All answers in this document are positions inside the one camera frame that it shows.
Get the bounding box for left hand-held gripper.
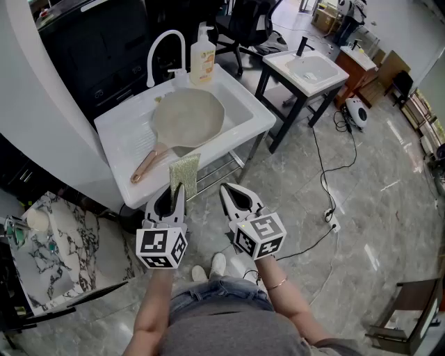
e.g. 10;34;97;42
135;182;189;270

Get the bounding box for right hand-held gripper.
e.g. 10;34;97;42
219;183;288;261

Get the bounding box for green scouring sponge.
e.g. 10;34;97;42
168;153;202;204

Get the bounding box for beige frying pan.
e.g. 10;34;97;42
130;87;226;185

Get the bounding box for person's right forearm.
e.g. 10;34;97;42
255;256;334;345

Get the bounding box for person's left forearm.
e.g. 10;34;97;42
132;267;175;356

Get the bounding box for person's white right shoe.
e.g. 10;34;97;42
209;252;227;279

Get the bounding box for white power strip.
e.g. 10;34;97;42
324;207;341;233

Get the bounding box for person's blue jeans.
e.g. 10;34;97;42
169;275;275;324

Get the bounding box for white ceramic sink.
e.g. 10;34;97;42
93;63;277;210

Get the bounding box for marble counter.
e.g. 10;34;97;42
6;191;136;312

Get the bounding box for black metal sink stand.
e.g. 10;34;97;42
254;62;345;154

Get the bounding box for person's grey shirt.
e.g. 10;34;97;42
158;305;362;356

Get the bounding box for paper cup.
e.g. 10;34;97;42
26;207;51;232

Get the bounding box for white gooseneck faucet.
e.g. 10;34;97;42
146;29;191;90

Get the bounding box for orange dish soap pump bottle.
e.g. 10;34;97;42
189;21;217;87

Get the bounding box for white round heater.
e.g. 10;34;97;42
345;97;369;131

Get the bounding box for white curved counter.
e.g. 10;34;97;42
0;0;122;209

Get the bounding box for black grey backpack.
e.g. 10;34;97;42
257;34;289;56

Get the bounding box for black cabinet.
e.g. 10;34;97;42
37;0;195;119

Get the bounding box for black faucet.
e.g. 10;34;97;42
295;35;316;58

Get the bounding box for wooden cabinet with white basin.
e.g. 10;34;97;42
335;44;378;108

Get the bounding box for black mesh office chair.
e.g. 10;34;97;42
208;0;289;76

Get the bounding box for dark wooden table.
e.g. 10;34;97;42
364;277;444;355

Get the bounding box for small black chair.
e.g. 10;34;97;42
384;70;414;107

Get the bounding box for cardboard boxes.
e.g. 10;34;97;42
311;6;343;34

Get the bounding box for metal sink frame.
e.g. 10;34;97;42
194;130;270;195

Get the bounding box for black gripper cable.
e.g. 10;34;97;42
276;225;337;261

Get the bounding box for thin gold bracelet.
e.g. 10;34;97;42
266;276;289;291

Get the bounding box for long black cable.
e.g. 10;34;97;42
311;109;358;213

